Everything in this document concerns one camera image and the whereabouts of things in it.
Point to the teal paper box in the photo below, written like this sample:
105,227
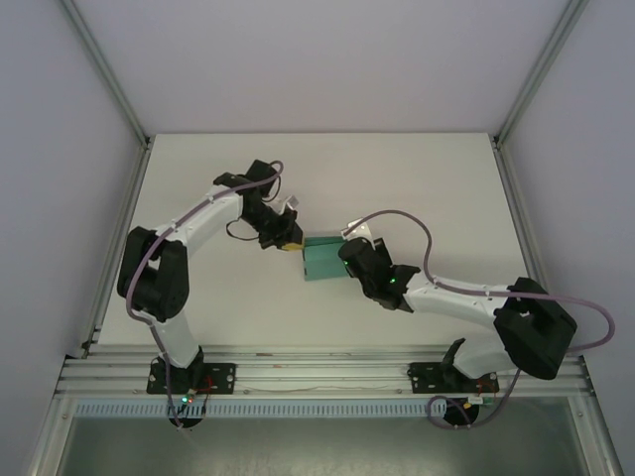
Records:
322,260

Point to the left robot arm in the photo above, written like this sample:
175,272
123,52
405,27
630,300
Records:
164,277

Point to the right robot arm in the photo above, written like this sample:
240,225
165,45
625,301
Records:
531,327

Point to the grey metal sheet panel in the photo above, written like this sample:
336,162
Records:
317,446

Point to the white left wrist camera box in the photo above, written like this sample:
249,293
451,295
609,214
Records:
292,202

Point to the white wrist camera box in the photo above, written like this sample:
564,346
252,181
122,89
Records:
292,202
359,230

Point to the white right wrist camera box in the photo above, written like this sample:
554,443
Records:
359,230

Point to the aluminium mounting rail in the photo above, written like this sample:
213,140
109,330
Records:
322,369

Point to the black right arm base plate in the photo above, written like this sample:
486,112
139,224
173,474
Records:
424,379

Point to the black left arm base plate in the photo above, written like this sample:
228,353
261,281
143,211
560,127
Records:
220,377

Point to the aluminium frame post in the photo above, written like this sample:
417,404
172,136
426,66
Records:
538,74
106,74

